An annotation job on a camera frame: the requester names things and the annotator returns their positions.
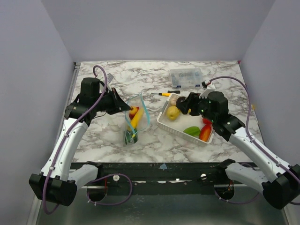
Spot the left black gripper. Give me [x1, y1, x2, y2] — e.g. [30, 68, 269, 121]
[94, 87, 131, 115]

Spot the red yellow toy apple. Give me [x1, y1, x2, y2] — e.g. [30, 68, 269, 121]
[129, 106, 139, 120]

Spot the yellow toy banana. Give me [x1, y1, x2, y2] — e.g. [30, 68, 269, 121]
[130, 108, 144, 129]

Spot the clear zip top bag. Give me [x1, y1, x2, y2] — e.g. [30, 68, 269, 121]
[123, 93, 150, 145]

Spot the green toy leafy vegetable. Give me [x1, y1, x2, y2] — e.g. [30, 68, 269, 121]
[124, 130, 138, 144]

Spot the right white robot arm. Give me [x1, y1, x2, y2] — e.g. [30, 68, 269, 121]
[176, 91, 300, 210]

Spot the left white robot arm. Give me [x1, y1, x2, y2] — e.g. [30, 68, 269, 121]
[29, 77, 130, 206]

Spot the beige toy garlic bulb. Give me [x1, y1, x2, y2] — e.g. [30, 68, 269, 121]
[169, 97, 178, 106]

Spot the yellow toy lemon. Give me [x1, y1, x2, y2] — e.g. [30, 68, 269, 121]
[166, 105, 180, 120]

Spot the black bit holder strip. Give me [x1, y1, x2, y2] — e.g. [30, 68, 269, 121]
[167, 89, 180, 94]

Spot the white perforated plastic basket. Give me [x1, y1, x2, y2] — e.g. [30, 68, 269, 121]
[157, 93, 214, 146]

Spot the clear plastic screw box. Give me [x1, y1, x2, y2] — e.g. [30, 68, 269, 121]
[170, 68, 203, 89]

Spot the green toy star fruit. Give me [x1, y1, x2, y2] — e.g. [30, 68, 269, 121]
[183, 126, 200, 137]

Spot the red toy strawberry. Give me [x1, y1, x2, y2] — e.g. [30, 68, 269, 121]
[202, 118, 212, 124]

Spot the yellow handled screwdriver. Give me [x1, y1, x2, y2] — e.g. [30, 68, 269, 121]
[151, 92, 171, 97]

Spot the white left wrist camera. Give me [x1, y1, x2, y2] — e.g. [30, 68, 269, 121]
[107, 73, 114, 83]

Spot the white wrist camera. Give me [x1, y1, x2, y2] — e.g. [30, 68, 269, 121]
[107, 73, 114, 83]
[200, 80, 216, 98]

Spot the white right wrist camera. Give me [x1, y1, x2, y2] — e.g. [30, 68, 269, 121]
[200, 80, 216, 98]

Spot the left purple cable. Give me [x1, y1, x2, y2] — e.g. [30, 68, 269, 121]
[43, 65, 133, 215]

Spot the purple cable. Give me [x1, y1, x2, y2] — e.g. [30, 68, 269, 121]
[43, 65, 133, 215]
[208, 76, 300, 205]

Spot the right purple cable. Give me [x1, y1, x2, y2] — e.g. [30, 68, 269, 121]
[208, 76, 300, 205]

